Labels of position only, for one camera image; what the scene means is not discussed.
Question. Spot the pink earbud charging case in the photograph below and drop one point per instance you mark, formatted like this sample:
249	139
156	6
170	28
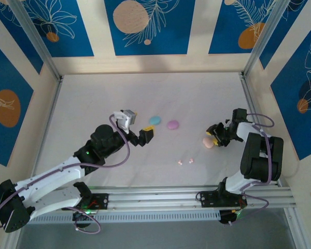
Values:
208	144

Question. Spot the blue earbud charging case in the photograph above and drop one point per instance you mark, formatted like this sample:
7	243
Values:
155	120

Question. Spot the purple earbud charging case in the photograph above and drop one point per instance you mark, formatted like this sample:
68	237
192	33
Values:
173	125

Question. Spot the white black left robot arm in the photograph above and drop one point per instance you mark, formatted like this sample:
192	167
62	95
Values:
54	172

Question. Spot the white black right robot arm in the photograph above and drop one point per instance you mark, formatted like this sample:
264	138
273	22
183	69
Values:
245	129

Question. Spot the aluminium frame side rail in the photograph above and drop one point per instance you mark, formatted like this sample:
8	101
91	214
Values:
47	127
251	103

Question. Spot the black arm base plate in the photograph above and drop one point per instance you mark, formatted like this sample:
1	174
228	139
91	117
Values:
208	199
101	202

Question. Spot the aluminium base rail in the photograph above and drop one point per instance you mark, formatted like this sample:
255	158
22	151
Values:
155	197

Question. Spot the black under-rail bracket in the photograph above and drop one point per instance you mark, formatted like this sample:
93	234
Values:
226	216
81	219

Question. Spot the aluminium frame post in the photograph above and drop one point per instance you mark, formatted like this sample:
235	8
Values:
272	39
37	39

